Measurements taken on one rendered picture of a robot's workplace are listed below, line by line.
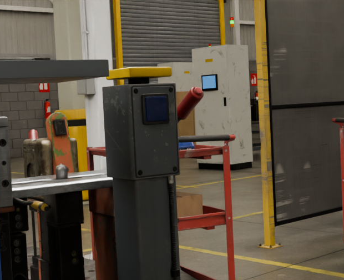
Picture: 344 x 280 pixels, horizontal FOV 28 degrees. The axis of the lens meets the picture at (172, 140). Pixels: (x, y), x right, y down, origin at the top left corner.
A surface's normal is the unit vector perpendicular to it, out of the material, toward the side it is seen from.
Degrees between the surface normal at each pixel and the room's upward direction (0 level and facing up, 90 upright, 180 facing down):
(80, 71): 90
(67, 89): 90
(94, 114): 90
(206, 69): 90
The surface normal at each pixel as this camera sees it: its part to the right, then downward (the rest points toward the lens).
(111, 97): -0.84, 0.07
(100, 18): 0.67, 0.00
